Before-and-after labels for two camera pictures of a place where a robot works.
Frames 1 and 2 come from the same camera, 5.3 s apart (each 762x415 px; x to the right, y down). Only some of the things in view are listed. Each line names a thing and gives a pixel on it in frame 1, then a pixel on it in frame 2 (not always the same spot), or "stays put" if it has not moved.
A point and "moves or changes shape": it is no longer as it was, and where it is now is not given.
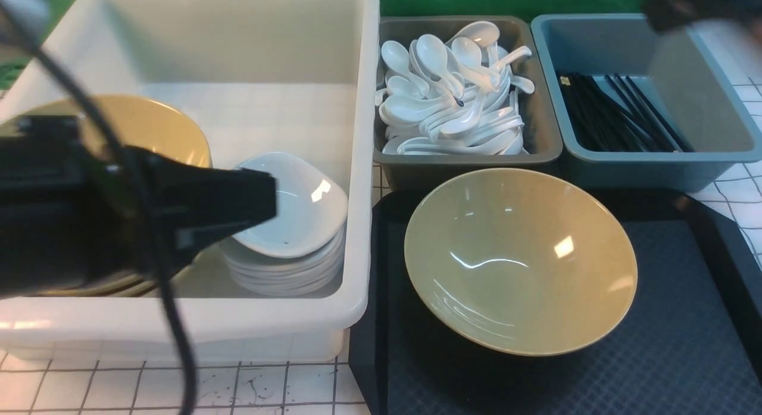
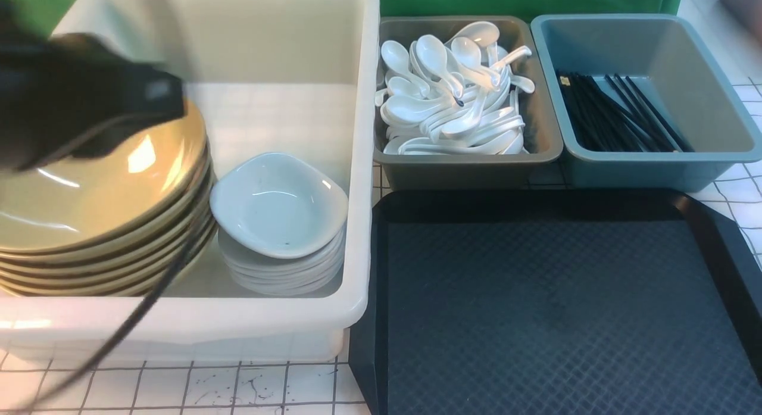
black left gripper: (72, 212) → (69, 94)
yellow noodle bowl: (521, 261) moves or changes shape
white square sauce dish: (310, 209) stays put
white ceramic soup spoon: (432, 53) stays put
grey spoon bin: (541, 137) stays put
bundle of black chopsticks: (615, 116) stays put
